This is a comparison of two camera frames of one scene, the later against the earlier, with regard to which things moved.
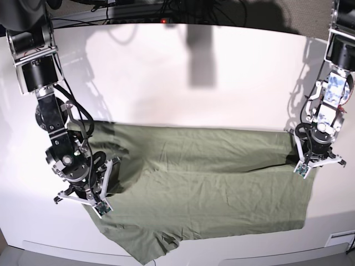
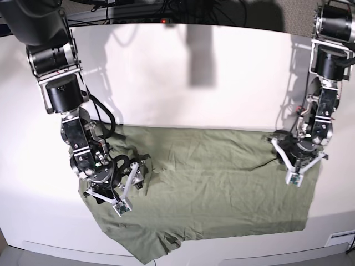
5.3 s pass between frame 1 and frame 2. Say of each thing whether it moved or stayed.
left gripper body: moved
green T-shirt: stayed
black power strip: stayed
